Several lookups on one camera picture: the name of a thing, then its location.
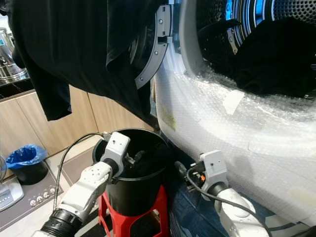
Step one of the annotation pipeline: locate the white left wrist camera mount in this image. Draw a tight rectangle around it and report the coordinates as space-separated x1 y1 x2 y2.
101 131 131 178

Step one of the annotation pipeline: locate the light wooden cabinet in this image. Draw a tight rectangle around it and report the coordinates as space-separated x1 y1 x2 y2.
0 85 152 159

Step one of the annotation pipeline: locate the grey floor mat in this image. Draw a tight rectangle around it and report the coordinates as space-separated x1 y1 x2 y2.
46 146 105 199

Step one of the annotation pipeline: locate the stainless steel urn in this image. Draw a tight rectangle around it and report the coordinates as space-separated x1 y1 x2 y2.
0 27 30 85

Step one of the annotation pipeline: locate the white electronic device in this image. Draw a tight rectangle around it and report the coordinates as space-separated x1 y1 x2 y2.
0 177 23 212

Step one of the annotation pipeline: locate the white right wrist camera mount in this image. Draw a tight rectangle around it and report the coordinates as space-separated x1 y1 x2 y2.
198 150 230 194

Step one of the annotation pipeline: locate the black laundry pile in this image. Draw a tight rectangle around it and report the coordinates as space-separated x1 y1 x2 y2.
197 19 316 98

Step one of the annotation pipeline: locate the grey round washer door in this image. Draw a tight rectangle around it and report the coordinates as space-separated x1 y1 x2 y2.
130 4 174 90

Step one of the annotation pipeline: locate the red plastic stool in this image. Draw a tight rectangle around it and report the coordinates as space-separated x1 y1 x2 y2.
97 185 172 237

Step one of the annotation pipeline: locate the bubble-wrapped white washing machine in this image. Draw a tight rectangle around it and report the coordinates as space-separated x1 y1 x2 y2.
150 0 316 229

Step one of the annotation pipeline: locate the black hanging garment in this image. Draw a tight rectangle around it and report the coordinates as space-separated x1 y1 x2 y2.
6 0 172 125

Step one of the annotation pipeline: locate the black stone countertop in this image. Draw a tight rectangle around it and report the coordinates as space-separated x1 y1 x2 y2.
0 77 36 99

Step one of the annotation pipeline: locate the white tape patch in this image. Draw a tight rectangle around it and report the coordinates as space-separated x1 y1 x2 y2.
222 90 246 116

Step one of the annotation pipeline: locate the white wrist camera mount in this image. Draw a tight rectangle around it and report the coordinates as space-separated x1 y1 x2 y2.
198 150 230 194
101 131 131 178

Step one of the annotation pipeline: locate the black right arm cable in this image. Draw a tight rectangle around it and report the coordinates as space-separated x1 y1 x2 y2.
186 167 273 234

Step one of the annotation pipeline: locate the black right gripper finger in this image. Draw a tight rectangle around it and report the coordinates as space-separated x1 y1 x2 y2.
174 160 193 182

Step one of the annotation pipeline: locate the black bin with blue bag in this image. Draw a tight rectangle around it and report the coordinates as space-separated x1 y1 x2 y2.
5 144 48 185

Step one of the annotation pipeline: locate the yellow washer sticker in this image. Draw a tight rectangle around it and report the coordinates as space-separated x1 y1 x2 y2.
160 105 177 132

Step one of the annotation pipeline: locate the black plastic bucket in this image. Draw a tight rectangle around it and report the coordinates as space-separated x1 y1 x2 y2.
92 128 172 217

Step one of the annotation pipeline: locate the blue denim cloth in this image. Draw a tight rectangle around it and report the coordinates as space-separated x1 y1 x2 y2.
159 142 279 237

